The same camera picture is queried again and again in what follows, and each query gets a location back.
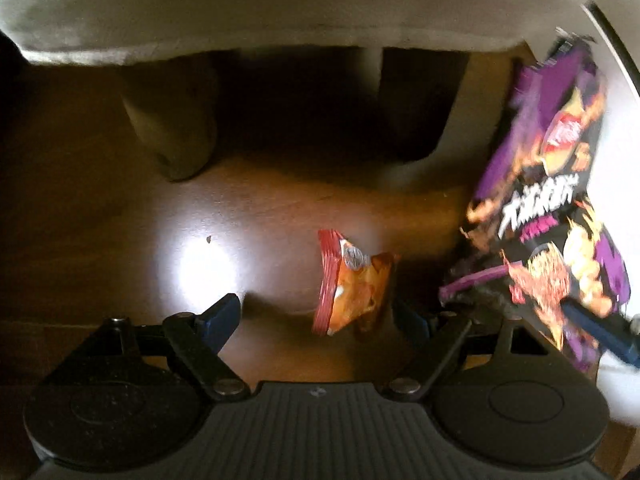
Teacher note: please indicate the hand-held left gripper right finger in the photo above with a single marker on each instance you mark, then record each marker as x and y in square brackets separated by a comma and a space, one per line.
[411, 321]

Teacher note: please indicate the purple chip bag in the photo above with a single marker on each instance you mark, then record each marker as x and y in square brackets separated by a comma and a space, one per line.
[545, 185]

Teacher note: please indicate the red orange snack packet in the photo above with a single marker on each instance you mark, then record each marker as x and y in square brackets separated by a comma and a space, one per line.
[350, 285]

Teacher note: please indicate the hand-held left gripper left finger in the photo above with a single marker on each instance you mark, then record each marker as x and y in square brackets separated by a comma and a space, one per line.
[220, 317]

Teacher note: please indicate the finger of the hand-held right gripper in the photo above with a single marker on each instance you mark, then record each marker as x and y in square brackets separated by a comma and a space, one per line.
[605, 335]

